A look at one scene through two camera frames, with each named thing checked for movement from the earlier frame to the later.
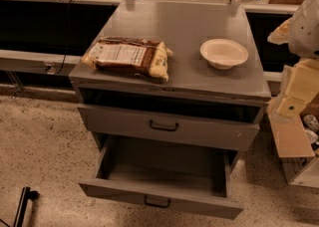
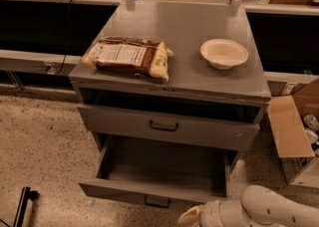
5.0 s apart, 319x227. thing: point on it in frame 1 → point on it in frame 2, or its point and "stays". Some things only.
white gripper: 305,35 → 209,215
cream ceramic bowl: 223,54 stays
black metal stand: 27,194 stays
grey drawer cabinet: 198,108 stays
